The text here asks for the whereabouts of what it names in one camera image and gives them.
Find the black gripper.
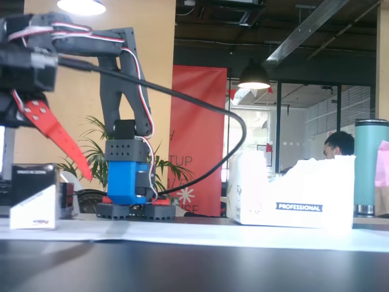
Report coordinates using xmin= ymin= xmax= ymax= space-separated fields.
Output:
xmin=0 ymin=45 xmax=94 ymax=182

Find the small black and white box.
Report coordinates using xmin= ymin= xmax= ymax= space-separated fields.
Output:
xmin=9 ymin=162 xmax=60 ymax=231

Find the long white paper sheet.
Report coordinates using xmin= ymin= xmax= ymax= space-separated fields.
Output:
xmin=0 ymin=217 xmax=389 ymax=254

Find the grey robot arm blue base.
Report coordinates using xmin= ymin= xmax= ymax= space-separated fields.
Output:
xmin=0 ymin=12 xmax=177 ymax=222

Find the green potted palm plant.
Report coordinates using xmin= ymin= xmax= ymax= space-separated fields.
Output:
xmin=57 ymin=114 xmax=195 ymax=197

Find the black hard case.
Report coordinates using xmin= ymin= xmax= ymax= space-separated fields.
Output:
xmin=0 ymin=178 xmax=75 ymax=218

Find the white pendant lamp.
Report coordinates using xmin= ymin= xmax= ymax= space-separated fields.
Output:
xmin=57 ymin=0 xmax=107 ymax=17

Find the red standing banner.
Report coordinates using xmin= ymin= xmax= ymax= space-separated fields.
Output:
xmin=168 ymin=64 xmax=228 ymax=217

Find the black pendant lamp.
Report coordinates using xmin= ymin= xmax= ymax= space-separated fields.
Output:
xmin=237 ymin=58 xmax=271 ymax=90

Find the white cardboard display box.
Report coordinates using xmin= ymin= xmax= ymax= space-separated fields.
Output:
xmin=226 ymin=150 xmax=357 ymax=230

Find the seated dark haired person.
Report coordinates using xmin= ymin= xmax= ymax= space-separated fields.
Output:
xmin=323 ymin=131 xmax=356 ymax=161

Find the teal insulated tumbler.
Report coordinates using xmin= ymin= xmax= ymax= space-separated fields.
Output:
xmin=353 ymin=118 xmax=389 ymax=217

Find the pink paper bag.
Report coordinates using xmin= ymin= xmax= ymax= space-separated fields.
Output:
xmin=374 ymin=140 xmax=389 ymax=189

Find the brown cardboard box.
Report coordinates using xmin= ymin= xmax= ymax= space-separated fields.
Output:
xmin=374 ymin=186 xmax=389 ymax=217

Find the black usb cable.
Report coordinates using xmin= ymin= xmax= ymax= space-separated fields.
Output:
xmin=57 ymin=57 xmax=248 ymax=197

